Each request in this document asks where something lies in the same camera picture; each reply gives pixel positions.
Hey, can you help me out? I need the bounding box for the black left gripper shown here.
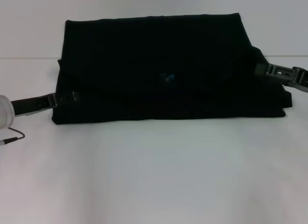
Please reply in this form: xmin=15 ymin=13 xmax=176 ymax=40
xmin=10 ymin=91 xmax=80 ymax=117

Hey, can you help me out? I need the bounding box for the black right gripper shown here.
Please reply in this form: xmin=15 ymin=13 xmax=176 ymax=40
xmin=255 ymin=62 xmax=308 ymax=94

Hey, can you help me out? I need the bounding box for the black shirt with FREE print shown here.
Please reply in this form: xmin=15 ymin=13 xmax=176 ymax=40
xmin=51 ymin=13 xmax=294 ymax=126

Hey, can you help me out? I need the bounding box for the dark left arm cable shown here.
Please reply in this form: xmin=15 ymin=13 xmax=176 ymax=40
xmin=0 ymin=128 xmax=26 ymax=145

